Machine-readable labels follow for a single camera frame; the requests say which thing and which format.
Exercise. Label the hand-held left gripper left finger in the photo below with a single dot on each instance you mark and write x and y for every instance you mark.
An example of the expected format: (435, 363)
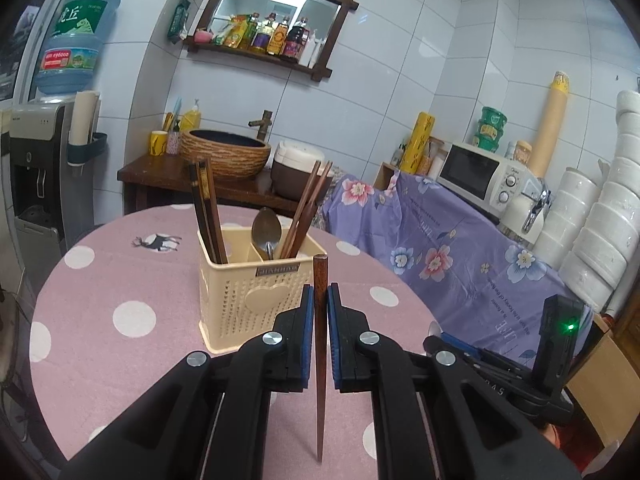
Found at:
(306, 340)

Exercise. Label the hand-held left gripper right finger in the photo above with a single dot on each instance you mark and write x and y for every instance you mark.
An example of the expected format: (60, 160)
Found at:
(335, 340)

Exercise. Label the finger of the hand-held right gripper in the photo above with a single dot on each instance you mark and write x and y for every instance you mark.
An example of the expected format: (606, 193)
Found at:
(500, 366)

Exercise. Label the brown wooden chopstick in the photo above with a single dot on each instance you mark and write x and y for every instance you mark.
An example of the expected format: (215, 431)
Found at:
(301, 232)
(320, 410)
(320, 182)
(307, 187)
(215, 215)

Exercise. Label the beige plastic utensil holder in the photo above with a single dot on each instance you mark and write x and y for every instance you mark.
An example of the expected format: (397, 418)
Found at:
(235, 300)

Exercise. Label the shiny metal spoon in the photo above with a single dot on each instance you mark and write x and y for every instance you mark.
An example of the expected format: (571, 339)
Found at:
(265, 230)

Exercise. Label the black chopstick with gold band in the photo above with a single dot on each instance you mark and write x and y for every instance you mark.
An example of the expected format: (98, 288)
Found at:
(196, 200)

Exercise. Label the tan wooden panel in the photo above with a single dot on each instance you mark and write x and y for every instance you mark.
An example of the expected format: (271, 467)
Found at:
(605, 390)

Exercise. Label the purple floral cloth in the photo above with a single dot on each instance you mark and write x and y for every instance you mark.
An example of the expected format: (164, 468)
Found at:
(450, 260)

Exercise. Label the stacks of white paper bowls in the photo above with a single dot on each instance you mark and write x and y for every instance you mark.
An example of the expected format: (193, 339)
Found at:
(600, 230)

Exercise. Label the chrome tap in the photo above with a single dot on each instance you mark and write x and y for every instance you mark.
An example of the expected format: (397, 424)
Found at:
(535, 207)

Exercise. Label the white and brown rice cooker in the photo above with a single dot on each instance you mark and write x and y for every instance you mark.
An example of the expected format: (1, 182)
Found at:
(297, 170)

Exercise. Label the white microwave oven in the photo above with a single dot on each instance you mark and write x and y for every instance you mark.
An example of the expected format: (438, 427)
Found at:
(475, 175)

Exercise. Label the woven brown wash basin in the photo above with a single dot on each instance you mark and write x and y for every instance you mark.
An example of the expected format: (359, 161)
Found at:
(225, 157)

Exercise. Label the jar with yellow lid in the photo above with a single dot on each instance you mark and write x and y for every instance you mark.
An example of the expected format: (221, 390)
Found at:
(523, 152)

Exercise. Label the yellow wrapped roll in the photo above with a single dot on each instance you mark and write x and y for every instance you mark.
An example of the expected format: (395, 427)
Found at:
(421, 142)

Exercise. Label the bamboo style faucet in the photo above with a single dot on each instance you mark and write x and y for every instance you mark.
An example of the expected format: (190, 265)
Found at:
(262, 125)

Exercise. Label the dark wooden counter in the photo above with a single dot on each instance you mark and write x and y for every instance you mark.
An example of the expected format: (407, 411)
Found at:
(150, 175)

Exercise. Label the tall tan paper cup stack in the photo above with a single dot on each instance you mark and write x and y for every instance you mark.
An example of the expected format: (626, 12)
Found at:
(550, 120)

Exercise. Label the stacked green noodle cups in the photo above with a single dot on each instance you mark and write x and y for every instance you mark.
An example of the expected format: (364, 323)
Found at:
(490, 127)

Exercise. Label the patterned small cup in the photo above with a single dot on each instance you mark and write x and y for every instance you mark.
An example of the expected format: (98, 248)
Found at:
(174, 144)

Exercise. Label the yellow mug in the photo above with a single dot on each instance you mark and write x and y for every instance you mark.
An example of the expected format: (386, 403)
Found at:
(159, 142)

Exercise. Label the yellow soap dispenser bottle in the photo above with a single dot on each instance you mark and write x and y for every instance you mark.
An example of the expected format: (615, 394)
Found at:
(191, 119)

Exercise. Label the blue toothbrush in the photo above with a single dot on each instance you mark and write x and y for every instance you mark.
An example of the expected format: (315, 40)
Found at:
(176, 112)

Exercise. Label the row of condiment bottles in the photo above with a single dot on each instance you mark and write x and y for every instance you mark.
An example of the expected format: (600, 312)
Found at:
(270, 35)

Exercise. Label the grey water dispenser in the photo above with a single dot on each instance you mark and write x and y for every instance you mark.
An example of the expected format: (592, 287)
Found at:
(35, 160)

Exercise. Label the wooden framed mirror shelf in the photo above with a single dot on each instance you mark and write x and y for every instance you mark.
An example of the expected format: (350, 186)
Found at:
(272, 5)

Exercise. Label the green hanging packet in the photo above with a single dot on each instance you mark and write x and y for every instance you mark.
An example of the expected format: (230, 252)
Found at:
(179, 20)

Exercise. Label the blue water bottle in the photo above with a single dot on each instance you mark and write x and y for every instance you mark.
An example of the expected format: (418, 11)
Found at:
(75, 40)

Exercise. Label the blue-grey wall holder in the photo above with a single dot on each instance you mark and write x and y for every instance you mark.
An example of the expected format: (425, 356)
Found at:
(87, 150)

